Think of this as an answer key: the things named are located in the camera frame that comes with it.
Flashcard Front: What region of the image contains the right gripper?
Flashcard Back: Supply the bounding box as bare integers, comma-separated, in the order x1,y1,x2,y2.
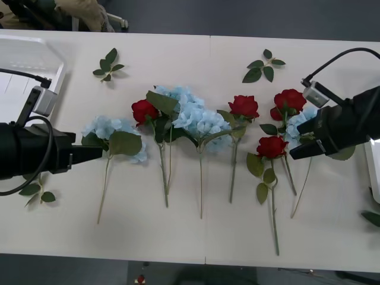
289,100,357,162

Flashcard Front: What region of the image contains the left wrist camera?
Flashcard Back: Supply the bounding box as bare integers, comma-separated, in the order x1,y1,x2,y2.
16,85,59,127

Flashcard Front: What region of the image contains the loose green leaf twig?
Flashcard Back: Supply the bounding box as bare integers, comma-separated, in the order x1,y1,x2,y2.
92,47,126,83
242,48,287,84
18,174,57,208

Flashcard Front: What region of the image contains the loose green leaf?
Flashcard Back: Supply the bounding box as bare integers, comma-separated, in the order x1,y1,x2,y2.
360,210,380,228

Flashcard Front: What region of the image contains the white chair base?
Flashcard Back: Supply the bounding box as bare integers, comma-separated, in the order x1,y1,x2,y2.
105,11,129,30

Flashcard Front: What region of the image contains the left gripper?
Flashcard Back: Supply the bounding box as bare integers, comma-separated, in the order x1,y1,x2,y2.
17,123,103,175

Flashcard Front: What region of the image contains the red rose with large leaf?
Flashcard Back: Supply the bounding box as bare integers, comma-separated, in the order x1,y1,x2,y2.
131,90,180,208

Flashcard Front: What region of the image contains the person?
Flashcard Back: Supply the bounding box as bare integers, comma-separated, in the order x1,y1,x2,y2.
55,0,116,33

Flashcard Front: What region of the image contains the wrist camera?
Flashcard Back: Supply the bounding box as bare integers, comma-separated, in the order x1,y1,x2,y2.
302,81,331,108
16,85,59,127

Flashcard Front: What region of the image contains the black chair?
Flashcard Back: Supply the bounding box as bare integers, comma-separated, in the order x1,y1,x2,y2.
8,0,80,31

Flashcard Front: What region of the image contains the red rose with long stem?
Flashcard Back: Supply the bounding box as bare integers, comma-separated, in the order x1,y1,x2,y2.
246,135,290,257

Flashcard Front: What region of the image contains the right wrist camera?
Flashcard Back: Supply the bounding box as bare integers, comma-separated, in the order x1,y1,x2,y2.
302,81,331,108

